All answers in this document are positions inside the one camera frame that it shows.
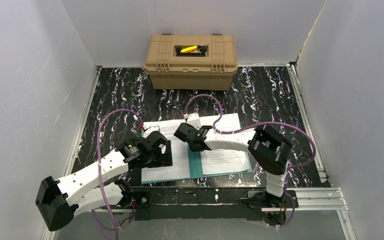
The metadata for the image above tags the yellow handled screwdriver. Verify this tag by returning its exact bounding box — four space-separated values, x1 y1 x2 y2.
180 42 210 54

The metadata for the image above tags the printed white paper sheet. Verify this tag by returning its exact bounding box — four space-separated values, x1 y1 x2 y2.
141 119 190 184

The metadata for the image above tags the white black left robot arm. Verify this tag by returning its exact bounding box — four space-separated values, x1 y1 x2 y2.
35 130 173 232

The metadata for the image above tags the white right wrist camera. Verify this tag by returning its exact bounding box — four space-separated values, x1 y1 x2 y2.
183 112 202 130

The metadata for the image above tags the tan plastic toolbox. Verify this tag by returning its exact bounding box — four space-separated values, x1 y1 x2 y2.
144 34 238 91

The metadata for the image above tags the aluminium frame rail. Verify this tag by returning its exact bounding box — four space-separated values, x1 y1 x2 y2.
41 188 349 240

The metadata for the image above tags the teal paper folder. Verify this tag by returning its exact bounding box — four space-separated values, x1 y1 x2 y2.
140 119 254 185

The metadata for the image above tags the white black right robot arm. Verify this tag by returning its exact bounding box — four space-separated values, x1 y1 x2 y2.
174 122 292 198

